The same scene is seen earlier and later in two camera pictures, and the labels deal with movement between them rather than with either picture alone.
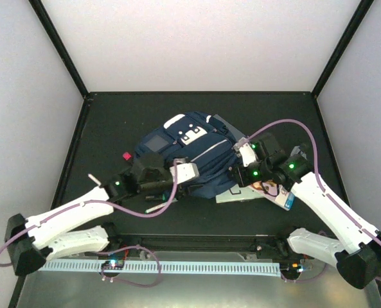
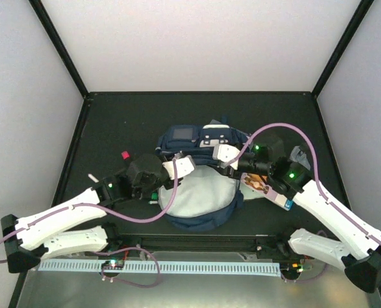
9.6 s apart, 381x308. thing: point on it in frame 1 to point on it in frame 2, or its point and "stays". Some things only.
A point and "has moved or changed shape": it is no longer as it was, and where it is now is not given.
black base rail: (257, 243) stays
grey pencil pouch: (297, 150) stays
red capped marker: (126, 155) stays
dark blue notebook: (236, 132) to (214, 122)
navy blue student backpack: (200, 138) has moved or changed shape
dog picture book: (274, 192) stays
